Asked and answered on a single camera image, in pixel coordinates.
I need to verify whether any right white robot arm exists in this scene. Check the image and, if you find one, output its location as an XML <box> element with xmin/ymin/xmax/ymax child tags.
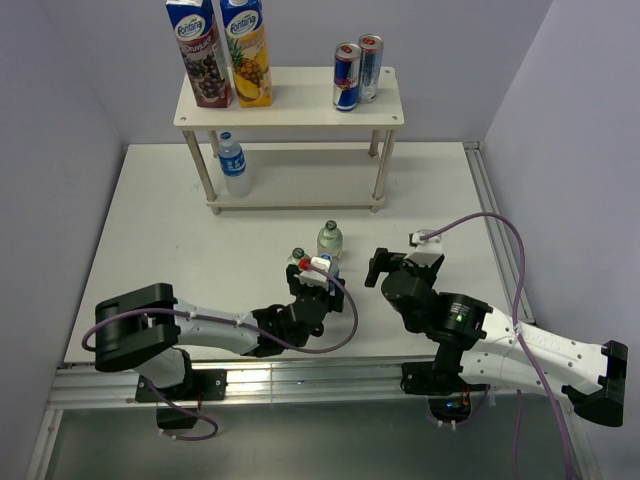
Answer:
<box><xmin>365</xmin><ymin>248</ymin><xmax>628</xmax><ymax>427</ymax></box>

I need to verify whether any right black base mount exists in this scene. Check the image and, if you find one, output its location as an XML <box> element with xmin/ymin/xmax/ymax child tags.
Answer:
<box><xmin>400</xmin><ymin>361</ymin><xmax>490</xmax><ymax>431</ymax></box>

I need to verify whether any green-cap glass bottle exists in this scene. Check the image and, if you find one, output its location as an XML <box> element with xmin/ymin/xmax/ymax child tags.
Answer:
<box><xmin>287</xmin><ymin>247</ymin><xmax>308</xmax><ymax>266</ymax></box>
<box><xmin>316</xmin><ymin>220</ymin><xmax>344</xmax><ymax>259</ymax></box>

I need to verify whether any blue red bull can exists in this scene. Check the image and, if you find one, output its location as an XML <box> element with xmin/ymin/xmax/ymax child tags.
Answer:
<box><xmin>333</xmin><ymin>42</ymin><xmax>362</xmax><ymax>111</ymax></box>

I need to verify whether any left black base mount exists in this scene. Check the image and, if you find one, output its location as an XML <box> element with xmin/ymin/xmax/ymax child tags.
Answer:
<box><xmin>134</xmin><ymin>369</ymin><xmax>227</xmax><ymax>432</ymax></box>

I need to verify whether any yellow pineapple juice carton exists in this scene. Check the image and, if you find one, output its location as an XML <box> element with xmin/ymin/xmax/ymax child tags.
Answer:
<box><xmin>220</xmin><ymin>1</ymin><xmax>273</xmax><ymax>108</ymax></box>

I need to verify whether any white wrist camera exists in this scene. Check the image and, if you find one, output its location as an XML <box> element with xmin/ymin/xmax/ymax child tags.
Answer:
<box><xmin>406</xmin><ymin>229</ymin><xmax>443</xmax><ymax>267</ymax></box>
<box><xmin>298</xmin><ymin>254</ymin><xmax>333</xmax><ymax>289</ymax></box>

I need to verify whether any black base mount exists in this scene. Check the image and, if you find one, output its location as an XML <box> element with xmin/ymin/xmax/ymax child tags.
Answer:
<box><xmin>400</xmin><ymin>361</ymin><xmax>490</xmax><ymax>431</ymax></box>
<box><xmin>134</xmin><ymin>369</ymin><xmax>227</xmax><ymax>432</ymax></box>

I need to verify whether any purple grape juice carton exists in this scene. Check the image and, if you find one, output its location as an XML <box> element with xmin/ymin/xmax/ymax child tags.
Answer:
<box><xmin>166</xmin><ymin>0</ymin><xmax>232</xmax><ymax>108</ymax></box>

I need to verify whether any aluminium rail frame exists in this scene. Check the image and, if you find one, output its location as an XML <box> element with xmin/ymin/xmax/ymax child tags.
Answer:
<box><xmin>24</xmin><ymin>142</ymin><xmax>601</xmax><ymax>480</ymax></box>

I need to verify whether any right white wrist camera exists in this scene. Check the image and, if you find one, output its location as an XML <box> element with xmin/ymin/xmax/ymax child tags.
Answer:
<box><xmin>406</xmin><ymin>229</ymin><xmax>443</xmax><ymax>267</ymax></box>

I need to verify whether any silver tall energy drink can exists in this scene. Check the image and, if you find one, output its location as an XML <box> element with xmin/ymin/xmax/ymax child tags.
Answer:
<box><xmin>358</xmin><ymin>34</ymin><xmax>384</xmax><ymax>103</ymax></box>

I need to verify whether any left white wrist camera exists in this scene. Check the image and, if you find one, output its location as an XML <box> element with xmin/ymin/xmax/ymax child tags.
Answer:
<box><xmin>298</xmin><ymin>254</ymin><xmax>333</xmax><ymax>289</ymax></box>

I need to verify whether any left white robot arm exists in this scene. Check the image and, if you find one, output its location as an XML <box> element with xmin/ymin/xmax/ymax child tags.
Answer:
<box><xmin>82</xmin><ymin>258</ymin><xmax>346</xmax><ymax>399</ymax></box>

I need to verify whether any white two-tier shelf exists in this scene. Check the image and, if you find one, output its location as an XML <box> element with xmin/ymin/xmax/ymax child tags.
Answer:
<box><xmin>174</xmin><ymin>67</ymin><xmax>404</xmax><ymax>214</ymax></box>

